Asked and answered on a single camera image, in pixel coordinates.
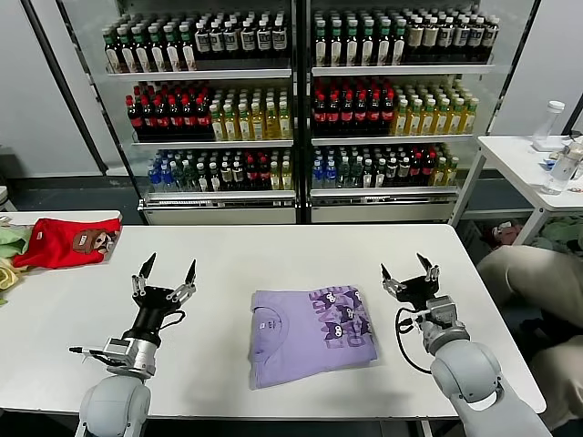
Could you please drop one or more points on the person in beige trousers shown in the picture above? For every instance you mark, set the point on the person in beige trousers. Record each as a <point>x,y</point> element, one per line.
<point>533,282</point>

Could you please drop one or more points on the cola bottle red cap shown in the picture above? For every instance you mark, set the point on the cola bottle red cap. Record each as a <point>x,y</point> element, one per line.
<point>387,115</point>
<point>136,120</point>
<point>176,119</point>
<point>374,116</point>
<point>250,175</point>
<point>333,116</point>
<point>189,119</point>
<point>361,116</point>
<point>415,170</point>
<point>162,120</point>
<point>263,175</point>
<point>347,116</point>
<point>320,116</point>
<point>149,120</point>
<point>428,169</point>
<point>202,119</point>

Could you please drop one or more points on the dark bottle beige label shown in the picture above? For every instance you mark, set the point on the dark bottle beige label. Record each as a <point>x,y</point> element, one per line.
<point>430,38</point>
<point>415,38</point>

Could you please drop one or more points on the blue packet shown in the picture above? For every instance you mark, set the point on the blue packet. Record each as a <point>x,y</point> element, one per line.
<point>549,158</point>

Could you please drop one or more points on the white cooler shelf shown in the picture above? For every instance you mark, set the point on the white cooler shelf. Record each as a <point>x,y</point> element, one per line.
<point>401,70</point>
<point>382,192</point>
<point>205,74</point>
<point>391,140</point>
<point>218,195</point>
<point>214,144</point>

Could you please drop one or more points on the dark tea bottle green cap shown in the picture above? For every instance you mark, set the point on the dark tea bottle green cap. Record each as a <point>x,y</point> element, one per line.
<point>368,50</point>
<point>128,56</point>
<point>352,50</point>
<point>399,49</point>
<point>321,50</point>
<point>113,57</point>
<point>173,53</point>
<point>143,55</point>
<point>336,50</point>
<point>158,54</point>
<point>383,50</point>
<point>188,52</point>

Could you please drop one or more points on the blue water bottle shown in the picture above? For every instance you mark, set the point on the blue water bottle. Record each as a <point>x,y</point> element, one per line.
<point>318,175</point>
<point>330,175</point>
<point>167,176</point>
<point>155,175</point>

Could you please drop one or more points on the glass display drinks cooler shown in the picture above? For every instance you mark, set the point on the glass display drinks cooler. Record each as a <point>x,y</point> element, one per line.
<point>382,211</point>
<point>218,211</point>

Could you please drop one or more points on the pale yellow garment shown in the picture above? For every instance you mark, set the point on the pale yellow garment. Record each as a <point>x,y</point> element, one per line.
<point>7,275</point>

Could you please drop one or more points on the dark bottle blue-white label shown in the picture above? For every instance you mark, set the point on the dark bottle blue-white label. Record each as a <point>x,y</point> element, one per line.
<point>462,35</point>
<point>248,41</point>
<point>477,35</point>
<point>264,40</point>
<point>232,42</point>
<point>201,43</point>
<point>279,39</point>
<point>446,36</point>
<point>217,42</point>
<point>490,34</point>

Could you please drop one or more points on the dark drink bottle white cap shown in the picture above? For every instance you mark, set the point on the dark drink bottle white cap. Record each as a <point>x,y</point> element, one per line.
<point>404,171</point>
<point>368,175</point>
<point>380,175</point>
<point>391,173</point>
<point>226,175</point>
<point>238,175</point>
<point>215,178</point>
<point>203,178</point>

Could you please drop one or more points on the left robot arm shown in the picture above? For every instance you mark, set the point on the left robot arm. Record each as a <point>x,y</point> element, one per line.
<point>114,405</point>

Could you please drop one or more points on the black framed glass door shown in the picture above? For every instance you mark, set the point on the black framed glass door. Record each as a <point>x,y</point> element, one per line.
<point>86,104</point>
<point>514,68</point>

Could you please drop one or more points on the dark green clothing pile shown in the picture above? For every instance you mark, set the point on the dark green clothing pile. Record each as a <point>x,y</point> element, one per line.
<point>565,234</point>

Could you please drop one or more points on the red bear print garment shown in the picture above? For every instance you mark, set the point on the red bear print garment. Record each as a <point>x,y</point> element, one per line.
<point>54,248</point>

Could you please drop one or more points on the white side table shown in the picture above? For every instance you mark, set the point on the white side table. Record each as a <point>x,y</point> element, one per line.
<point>510,159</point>

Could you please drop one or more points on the green clear bottle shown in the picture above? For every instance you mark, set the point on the green clear bottle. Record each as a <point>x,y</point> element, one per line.
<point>356,174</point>
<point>344,174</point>

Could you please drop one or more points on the light purple printed t-shirt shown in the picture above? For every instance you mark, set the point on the light purple printed t-shirt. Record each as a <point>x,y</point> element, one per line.
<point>291,346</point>

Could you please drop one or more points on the light green garment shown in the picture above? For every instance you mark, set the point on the light green garment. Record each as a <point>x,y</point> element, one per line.
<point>11,241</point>

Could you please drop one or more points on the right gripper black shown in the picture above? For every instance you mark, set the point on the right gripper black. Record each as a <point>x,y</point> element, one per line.
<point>419,289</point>

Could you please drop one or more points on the yellow juice bottle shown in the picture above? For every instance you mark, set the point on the yellow juice bottle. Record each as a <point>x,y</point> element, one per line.
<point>274,176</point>
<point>271,122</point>
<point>428,119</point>
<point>402,119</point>
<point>441,172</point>
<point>231,124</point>
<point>218,124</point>
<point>287,175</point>
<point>469,117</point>
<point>258,123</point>
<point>244,124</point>
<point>455,118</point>
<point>441,119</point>
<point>285,121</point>
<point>452,170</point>
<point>415,119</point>

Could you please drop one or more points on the clear bottle white cap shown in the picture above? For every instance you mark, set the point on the clear bottle white cap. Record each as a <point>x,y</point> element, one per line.
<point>549,123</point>

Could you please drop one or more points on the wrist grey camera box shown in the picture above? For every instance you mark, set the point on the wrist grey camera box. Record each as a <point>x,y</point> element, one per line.
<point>120,350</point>
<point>441,313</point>

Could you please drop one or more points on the right wrist grey camera box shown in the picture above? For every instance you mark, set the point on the right wrist grey camera box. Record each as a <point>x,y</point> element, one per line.
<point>441,313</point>

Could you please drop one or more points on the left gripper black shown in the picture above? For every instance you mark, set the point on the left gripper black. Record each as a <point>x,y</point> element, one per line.
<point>155,309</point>

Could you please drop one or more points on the small white box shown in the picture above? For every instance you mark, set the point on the small white box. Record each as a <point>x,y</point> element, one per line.
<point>544,146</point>

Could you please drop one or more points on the red clothing pile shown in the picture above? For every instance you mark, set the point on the red clothing pile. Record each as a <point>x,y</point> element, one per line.
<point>501,234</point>

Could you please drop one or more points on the left wrist grey camera box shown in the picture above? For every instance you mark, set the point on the left wrist grey camera box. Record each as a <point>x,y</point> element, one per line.
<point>120,350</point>

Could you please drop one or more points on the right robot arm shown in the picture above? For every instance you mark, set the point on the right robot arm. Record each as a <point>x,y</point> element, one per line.
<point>464,368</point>

